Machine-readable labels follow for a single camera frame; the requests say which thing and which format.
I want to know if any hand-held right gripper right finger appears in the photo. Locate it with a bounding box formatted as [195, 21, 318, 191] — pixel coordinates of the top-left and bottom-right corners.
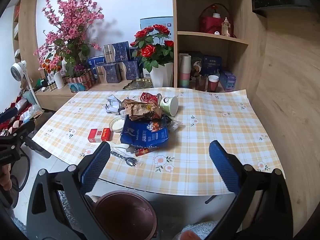
[209, 140, 293, 240]

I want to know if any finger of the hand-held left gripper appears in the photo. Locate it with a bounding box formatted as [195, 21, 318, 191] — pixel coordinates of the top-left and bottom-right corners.
[7, 120, 37, 140]
[24, 137, 52, 158]

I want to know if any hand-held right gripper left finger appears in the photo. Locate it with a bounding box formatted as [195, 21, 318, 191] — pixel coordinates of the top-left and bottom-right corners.
[27, 141, 111, 240]

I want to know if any blue coffee bag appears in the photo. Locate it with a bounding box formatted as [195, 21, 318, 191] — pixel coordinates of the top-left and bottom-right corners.
[120, 116, 170, 153]

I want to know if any brown plastic bin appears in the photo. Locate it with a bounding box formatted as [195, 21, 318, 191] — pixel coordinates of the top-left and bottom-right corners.
[94, 190, 158, 240]

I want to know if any silver wrapper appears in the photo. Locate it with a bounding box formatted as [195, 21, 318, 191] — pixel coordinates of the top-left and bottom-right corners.
[105, 94, 125, 114]

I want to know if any person's left hand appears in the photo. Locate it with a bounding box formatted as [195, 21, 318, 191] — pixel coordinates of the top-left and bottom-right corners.
[0, 165, 12, 192]

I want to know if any red white checked cloth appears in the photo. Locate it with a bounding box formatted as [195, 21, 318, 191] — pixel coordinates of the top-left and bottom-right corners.
[0, 96, 38, 130]

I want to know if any red crumpled wrapper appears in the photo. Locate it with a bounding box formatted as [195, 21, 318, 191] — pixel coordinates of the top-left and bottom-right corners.
[88, 128, 113, 143]

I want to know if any plastic spoon in wrapper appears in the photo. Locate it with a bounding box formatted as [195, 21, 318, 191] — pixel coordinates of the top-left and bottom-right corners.
[110, 150, 138, 168]

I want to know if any table with yellow plaid cloth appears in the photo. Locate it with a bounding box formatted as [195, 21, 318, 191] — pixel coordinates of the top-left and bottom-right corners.
[32, 87, 285, 195]

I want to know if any white round lid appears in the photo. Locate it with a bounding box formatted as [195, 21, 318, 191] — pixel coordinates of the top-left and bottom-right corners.
[109, 117, 126, 132]

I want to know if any red snack wrapper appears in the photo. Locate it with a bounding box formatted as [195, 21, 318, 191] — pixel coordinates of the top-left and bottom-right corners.
[134, 147, 160, 157]

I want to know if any white standing fan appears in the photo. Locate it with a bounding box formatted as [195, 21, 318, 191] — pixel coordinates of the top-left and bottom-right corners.
[10, 60, 40, 108]

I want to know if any orange flowers white ribbed vase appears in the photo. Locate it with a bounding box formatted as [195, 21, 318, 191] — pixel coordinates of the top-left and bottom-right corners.
[39, 57, 65, 90]

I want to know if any person's right leg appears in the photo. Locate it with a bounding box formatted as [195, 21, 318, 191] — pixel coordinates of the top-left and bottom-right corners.
[172, 220, 220, 240]

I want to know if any clear plastic wrapper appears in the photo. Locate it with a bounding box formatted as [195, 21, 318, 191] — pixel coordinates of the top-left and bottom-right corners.
[165, 116, 182, 132]

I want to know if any crumpled brown paper bag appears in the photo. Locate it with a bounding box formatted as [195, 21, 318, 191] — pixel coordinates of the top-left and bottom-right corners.
[122, 99, 165, 122]

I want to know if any striped teal red tin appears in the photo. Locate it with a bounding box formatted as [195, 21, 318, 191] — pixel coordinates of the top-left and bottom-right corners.
[67, 69, 97, 93]

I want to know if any red cup white rim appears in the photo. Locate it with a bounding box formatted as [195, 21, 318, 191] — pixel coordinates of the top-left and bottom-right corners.
[207, 75, 219, 93]

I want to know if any crushed red can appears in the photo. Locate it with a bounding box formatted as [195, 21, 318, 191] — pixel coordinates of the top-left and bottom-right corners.
[140, 92, 162, 105]

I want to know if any purple blue small box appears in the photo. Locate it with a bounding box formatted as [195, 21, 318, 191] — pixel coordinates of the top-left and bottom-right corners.
[219, 70, 237, 92]

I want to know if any brown glass cup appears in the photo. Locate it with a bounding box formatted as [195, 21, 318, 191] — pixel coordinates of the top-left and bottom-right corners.
[195, 76, 207, 92]

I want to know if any gold metal tray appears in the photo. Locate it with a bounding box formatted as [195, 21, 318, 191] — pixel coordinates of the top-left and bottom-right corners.
[122, 78, 153, 91]

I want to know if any blue gold gift box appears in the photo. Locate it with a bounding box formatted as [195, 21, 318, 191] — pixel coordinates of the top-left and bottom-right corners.
[117, 61, 139, 80]
[104, 41, 130, 63]
[95, 64, 122, 84]

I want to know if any flat blue box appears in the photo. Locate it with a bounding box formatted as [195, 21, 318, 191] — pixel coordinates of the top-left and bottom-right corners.
[87, 56, 105, 68]

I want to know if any stack of paper cups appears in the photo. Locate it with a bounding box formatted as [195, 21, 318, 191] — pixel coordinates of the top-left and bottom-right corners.
[178, 54, 192, 88]

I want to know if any red roses white vase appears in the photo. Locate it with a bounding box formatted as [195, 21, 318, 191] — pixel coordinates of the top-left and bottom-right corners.
[130, 24, 175, 88]

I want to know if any pink blossom artificial plant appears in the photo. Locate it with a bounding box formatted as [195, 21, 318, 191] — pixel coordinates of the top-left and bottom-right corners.
[33, 0, 105, 78]

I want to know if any wooden shelf unit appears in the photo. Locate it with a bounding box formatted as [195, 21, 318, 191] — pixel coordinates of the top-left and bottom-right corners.
[171, 0, 267, 98]

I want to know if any clear glass bottle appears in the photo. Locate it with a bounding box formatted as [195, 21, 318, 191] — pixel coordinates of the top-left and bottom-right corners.
[221, 17, 231, 37]

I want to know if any red gift basket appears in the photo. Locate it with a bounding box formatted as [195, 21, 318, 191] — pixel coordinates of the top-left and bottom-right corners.
[199, 3, 235, 37]

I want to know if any wooden wall bookcase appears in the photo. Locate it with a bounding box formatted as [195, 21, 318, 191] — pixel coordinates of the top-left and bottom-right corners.
[12, 0, 38, 85]

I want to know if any black wall shelf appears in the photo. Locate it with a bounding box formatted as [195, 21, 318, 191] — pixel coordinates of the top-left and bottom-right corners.
[251, 0, 319, 18]

